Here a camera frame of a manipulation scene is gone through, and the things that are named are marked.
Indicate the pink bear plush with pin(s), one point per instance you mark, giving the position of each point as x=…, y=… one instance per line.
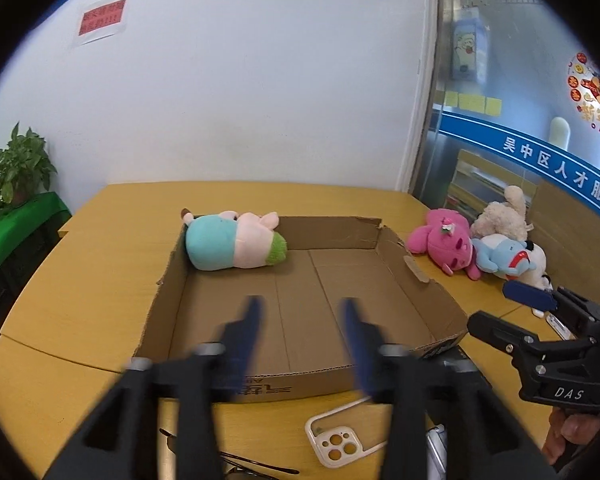
x=445, y=238

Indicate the cardboard box tray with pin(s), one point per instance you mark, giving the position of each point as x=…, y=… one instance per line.
x=300, y=350

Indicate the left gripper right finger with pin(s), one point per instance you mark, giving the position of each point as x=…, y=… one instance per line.
x=484, y=440

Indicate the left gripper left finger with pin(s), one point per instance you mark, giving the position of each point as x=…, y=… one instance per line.
x=118, y=439

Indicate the blue plush with red band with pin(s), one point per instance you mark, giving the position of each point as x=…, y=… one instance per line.
x=502, y=256

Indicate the white folding phone stand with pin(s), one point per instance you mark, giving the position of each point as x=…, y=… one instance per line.
x=555, y=324

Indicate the white plush toy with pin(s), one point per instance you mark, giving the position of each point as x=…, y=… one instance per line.
x=536, y=277

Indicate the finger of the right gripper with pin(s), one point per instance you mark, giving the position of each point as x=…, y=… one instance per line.
x=532, y=297

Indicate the potted green plant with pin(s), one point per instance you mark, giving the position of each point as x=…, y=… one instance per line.
x=25, y=169

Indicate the green covered side table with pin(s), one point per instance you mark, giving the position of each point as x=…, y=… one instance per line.
x=16, y=225

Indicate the person right hand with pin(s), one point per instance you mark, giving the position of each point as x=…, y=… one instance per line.
x=577, y=429

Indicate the red wall notice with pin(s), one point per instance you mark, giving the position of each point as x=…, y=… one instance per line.
x=101, y=20

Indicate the beige fluffy plush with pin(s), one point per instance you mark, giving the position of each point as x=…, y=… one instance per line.
x=507, y=217

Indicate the white phone case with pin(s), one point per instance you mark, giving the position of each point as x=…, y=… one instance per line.
x=351, y=432

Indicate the pink teal pig plush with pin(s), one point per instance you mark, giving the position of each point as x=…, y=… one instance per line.
x=229, y=240

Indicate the black sunglasses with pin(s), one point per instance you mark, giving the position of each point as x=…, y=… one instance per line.
x=233, y=466

